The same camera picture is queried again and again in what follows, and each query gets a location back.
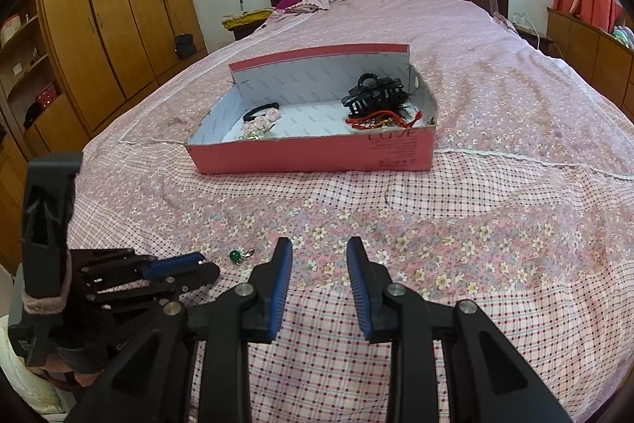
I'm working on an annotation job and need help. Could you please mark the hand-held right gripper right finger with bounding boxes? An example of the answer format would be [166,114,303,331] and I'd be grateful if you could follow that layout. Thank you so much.
[346,235,575,423]

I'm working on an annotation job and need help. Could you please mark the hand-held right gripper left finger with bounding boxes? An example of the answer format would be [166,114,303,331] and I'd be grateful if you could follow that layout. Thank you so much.
[64,237,293,423]

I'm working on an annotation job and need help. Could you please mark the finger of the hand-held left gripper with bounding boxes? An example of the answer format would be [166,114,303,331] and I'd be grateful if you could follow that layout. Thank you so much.
[73,249,208,286]
[83,261,222,311]

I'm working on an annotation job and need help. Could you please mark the pink cardboard box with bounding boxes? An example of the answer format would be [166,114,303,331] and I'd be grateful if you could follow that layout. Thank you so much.
[185,42,439,175]

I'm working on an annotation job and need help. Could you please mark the pink flower beaded hair accessory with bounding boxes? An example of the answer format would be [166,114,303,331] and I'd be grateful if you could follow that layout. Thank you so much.
[238,110,281,142]

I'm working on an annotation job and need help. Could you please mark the pink fuzzy band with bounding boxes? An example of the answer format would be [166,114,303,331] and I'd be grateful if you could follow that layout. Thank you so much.
[22,291,73,316]

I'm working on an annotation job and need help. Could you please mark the red dotted box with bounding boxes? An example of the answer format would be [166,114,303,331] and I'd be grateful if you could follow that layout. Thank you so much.
[36,83,61,107]

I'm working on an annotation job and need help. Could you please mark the white cloth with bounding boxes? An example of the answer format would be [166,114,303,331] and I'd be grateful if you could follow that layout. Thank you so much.
[0,338,63,415]

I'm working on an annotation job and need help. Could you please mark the pink floral bed cover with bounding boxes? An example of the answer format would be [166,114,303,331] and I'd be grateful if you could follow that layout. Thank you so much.
[67,0,634,423]

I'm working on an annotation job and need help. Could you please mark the black hair claw clip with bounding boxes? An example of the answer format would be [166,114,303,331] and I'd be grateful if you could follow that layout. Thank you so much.
[342,73,413,119]

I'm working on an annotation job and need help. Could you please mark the white round tin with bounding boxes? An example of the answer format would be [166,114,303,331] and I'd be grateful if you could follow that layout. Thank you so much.
[0,13,21,48]

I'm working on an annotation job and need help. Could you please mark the small black hanging bag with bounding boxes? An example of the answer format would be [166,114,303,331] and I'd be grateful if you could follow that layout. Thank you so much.
[174,33,195,60]

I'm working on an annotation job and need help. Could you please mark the wooden wardrobe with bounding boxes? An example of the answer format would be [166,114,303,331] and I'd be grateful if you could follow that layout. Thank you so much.
[0,0,209,266]

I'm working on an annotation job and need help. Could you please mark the yellow folded cloth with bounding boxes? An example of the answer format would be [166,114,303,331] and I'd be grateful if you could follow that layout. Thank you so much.
[221,9,273,30]

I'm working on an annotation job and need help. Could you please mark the pink clothing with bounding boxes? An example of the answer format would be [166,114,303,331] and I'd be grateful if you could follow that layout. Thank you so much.
[284,0,336,15]

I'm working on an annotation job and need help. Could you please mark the wooden nightstand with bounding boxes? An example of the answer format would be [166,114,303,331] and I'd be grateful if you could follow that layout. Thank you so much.
[515,27,556,55]

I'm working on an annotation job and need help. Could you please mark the wooden side cabinet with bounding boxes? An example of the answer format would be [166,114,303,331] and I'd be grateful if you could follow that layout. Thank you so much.
[546,6,634,122]

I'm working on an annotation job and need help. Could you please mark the teal and pink plush item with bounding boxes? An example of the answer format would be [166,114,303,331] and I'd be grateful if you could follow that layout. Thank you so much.
[611,25,634,50]

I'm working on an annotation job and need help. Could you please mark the black hair tie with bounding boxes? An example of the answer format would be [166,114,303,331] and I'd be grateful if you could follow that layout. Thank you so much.
[242,101,282,122]

